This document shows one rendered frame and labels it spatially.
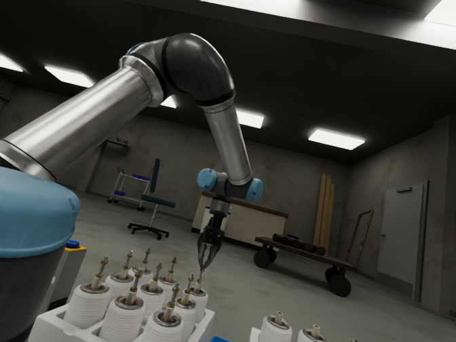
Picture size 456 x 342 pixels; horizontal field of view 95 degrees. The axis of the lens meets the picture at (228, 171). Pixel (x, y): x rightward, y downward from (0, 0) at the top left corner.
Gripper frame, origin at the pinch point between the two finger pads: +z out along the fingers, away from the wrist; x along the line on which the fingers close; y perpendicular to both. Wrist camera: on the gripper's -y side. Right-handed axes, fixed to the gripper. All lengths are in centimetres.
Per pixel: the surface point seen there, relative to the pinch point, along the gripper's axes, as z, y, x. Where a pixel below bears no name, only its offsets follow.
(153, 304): 11.9, 12.0, -13.2
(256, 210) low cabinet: -47, -357, 123
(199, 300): 10.6, 5.2, 1.5
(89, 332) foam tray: 16.9, 21.5, -25.9
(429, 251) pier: -50, -219, 383
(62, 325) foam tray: 16.9, 20.9, -32.7
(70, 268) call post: 9.3, 6.4, -41.9
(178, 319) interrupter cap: 9.5, 22.8, -5.3
